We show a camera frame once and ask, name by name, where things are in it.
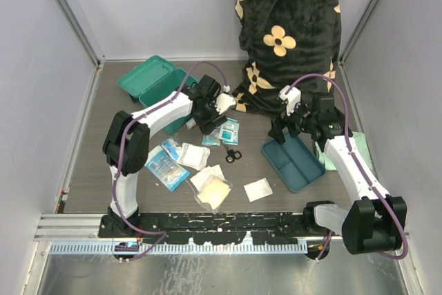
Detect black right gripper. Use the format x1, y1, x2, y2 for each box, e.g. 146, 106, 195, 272
269, 98, 317, 144

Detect white blue bandage roll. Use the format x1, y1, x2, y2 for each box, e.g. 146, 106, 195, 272
186, 119, 196, 129

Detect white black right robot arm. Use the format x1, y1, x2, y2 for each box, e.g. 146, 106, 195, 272
268, 86, 408, 258

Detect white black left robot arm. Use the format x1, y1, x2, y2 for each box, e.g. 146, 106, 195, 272
102, 75, 236, 237

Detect teal medicine kit box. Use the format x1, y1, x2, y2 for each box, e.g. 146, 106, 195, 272
117, 55, 200, 135

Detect clear bag blue bandages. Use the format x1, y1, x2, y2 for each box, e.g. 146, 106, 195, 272
202, 129, 221, 146

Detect teal white sachet packet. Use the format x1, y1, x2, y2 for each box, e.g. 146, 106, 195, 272
218, 118, 240, 145

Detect white gauze pack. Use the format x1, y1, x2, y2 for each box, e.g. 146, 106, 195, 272
177, 143, 210, 171

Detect small clear blue packet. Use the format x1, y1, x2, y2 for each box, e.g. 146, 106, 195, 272
161, 137, 182, 161

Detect dark teal divided tray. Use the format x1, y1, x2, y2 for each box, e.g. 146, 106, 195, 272
261, 133, 326, 193

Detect white gauze pad stack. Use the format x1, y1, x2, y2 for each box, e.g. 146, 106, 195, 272
190, 165, 225, 191

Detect large blue cotton pack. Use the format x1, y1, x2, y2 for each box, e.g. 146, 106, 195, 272
145, 146, 190, 192

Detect small white gauze packet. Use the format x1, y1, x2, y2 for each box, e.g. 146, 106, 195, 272
244, 178, 273, 202

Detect clear bag beige pad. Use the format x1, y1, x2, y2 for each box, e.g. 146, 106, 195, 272
195, 175, 233, 214

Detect light green cloth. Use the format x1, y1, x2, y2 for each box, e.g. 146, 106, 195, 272
314, 132, 374, 171

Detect black floral plush blanket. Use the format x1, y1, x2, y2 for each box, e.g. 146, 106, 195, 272
233, 0, 342, 116

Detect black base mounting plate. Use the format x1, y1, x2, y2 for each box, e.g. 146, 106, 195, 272
98, 211, 327, 245

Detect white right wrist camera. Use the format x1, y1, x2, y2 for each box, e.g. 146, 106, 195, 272
278, 85, 301, 116

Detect black handled scissors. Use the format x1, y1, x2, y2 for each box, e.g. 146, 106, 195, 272
223, 144, 242, 164

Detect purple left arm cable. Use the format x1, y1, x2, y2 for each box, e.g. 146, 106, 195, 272
112, 61, 231, 261

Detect aluminium slotted rail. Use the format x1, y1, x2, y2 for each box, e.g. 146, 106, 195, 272
34, 213, 308, 258

